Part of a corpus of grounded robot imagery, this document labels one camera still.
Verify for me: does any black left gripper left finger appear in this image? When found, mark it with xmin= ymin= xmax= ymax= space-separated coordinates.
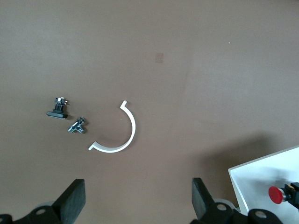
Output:
xmin=14 ymin=179 xmax=86 ymax=224

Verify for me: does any black flat-head switch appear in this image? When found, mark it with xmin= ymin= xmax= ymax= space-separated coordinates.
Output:
xmin=46 ymin=97 xmax=70 ymax=120

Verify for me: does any small metal fitting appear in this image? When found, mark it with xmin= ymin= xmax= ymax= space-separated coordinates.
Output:
xmin=68 ymin=116 xmax=87 ymax=135

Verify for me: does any white cabinet drawer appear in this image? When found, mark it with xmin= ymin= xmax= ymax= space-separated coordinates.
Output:
xmin=228 ymin=145 xmax=299 ymax=224

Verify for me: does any red mushroom push button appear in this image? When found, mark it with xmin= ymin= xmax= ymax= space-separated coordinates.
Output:
xmin=268 ymin=182 xmax=299 ymax=205

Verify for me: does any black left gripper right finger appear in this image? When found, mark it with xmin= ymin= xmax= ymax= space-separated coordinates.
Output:
xmin=190 ymin=177 xmax=237 ymax=224

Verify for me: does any white half ring clamp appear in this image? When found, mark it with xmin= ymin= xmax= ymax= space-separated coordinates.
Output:
xmin=88 ymin=100 xmax=136 ymax=154

